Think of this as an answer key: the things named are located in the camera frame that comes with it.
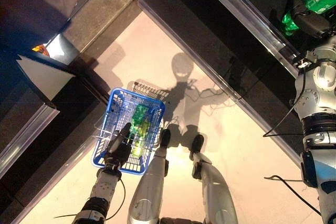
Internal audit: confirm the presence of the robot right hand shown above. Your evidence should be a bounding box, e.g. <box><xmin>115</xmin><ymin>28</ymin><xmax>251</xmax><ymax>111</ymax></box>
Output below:
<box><xmin>288</xmin><ymin>0</ymin><xmax>333</xmax><ymax>38</ymax></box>

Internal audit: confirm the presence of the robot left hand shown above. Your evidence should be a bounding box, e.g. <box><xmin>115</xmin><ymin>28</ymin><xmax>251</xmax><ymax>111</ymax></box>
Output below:
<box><xmin>103</xmin><ymin>122</ymin><xmax>133</xmax><ymax>169</ymax></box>

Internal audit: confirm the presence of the blue plastic shopping basket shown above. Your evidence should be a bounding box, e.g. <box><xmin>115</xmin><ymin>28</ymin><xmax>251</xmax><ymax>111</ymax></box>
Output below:
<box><xmin>91</xmin><ymin>87</ymin><xmax>166</xmax><ymax>175</ymax></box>

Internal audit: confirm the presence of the black left robot foot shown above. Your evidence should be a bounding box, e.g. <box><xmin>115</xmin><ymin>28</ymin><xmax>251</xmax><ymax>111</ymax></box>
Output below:
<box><xmin>159</xmin><ymin>129</ymin><xmax>171</xmax><ymax>148</ymax></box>

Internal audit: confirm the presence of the black robot foot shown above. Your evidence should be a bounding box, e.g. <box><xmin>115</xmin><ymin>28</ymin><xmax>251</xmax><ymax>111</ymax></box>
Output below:
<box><xmin>189</xmin><ymin>134</ymin><xmax>205</xmax><ymax>161</ymax></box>
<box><xmin>159</xmin><ymin>129</ymin><xmax>171</xmax><ymax>148</ymax></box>

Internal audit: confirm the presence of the black right robot foot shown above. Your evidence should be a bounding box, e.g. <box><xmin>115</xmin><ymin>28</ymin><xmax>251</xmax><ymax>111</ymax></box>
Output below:
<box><xmin>189</xmin><ymin>134</ymin><xmax>205</xmax><ymax>161</ymax></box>

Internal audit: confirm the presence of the dark side shelf unit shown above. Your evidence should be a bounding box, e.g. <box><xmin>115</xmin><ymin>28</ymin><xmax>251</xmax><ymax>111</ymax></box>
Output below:
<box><xmin>0</xmin><ymin>32</ymin><xmax>111</xmax><ymax>224</ymax></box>

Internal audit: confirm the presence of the silver right robot leg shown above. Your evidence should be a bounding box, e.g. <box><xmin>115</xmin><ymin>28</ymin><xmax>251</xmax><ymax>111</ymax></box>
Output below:
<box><xmin>193</xmin><ymin>153</ymin><xmax>239</xmax><ymax>224</ymax></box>

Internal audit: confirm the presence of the small orange label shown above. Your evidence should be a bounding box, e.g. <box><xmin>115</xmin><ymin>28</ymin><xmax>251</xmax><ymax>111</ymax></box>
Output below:
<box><xmin>31</xmin><ymin>45</ymin><xmax>50</xmax><ymax>57</ymax></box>

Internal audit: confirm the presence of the dark stone floor sill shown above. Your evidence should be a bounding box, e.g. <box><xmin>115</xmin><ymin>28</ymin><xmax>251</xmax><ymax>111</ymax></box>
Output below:
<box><xmin>61</xmin><ymin>0</ymin><xmax>158</xmax><ymax>65</ymax></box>

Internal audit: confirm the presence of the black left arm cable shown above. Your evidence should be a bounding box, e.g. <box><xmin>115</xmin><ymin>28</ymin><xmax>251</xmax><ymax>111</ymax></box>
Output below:
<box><xmin>104</xmin><ymin>179</ymin><xmax>127</xmax><ymax>221</ymax></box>

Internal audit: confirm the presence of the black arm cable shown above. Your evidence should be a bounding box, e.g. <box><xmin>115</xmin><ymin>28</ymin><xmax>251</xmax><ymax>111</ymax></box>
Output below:
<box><xmin>262</xmin><ymin>68</ymin><xmax>308</xmax><ymax>138</ymax></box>
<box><xmin>104</xmin><ymin>179</ymin><xmax>127</xmax><ymax>221</ymax></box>

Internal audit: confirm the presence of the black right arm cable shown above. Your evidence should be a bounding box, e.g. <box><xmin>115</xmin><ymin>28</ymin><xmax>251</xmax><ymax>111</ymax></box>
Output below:
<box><xmin>262</xmin><ymin>68</ymin><xmax>308</xmax><ymax>138</ymax></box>

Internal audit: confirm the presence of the loose thin black cable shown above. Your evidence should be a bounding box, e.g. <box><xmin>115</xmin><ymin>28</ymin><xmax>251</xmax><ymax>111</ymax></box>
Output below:
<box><xmin>264</xmin><ymin>175</ymin><xmax>322</xmax><ymax>216</ymax></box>

